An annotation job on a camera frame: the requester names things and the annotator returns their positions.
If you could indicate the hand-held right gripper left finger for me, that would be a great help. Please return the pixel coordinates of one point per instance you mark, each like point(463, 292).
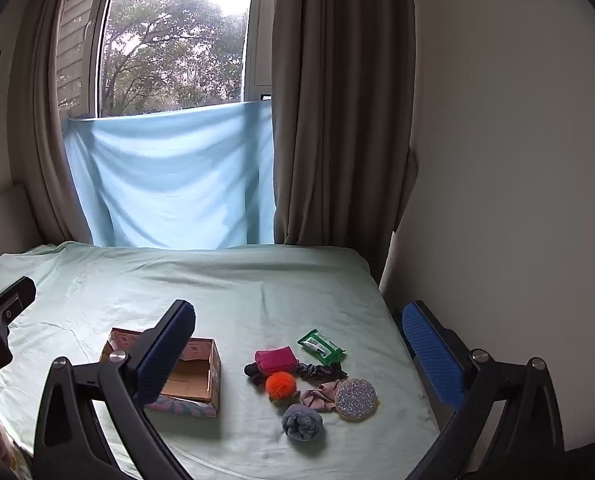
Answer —
point(165, 355)

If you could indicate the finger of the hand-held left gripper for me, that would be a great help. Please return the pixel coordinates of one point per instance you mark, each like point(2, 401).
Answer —
point(14, 297)

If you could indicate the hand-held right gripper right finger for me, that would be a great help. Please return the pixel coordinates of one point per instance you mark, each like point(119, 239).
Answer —
point(430, 350)

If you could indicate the cardboard box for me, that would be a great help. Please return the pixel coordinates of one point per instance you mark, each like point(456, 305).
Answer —
point(197, 375)

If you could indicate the black white-print satin scrunchie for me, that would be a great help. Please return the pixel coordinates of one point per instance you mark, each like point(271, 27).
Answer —
point(322, 371)

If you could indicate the pink zip pouch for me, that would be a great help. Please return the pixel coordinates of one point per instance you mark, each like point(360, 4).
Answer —
point(276, 360)

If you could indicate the orange fluffy pompom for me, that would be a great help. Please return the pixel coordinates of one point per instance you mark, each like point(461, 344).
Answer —
point(280, 385)

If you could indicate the olive green pompom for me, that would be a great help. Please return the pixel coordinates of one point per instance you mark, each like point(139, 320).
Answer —
point(280, 400)

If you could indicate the blue-grey sock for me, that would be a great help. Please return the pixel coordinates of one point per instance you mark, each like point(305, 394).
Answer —
point(301, 422)

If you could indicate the round glitter compact mirror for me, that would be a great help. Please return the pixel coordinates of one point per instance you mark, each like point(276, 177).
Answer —
point(356, 399)

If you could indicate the plain black scrunchie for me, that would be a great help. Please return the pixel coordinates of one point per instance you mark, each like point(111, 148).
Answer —
point(252, 372)

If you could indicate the green wet wipes pack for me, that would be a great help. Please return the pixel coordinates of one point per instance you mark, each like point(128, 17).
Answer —
point(322, 346)

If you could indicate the bed with pale green sheet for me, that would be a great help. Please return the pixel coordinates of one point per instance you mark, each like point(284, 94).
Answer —
point(257, 290)

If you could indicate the pale pink scrunchie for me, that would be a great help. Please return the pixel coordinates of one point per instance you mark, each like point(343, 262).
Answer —
point(320, 395)

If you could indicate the beige curtain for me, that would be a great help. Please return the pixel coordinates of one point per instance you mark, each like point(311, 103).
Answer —
point(37, 135)
point(337, 110)

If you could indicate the light blue hanging cloth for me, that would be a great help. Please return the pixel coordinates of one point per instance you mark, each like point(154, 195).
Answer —
point(172, 180)

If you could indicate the white slatted shutter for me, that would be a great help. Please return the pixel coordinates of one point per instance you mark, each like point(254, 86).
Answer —
point(74, 45)

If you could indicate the tree outside window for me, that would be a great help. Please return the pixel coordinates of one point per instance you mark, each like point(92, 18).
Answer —
point(172, 55)

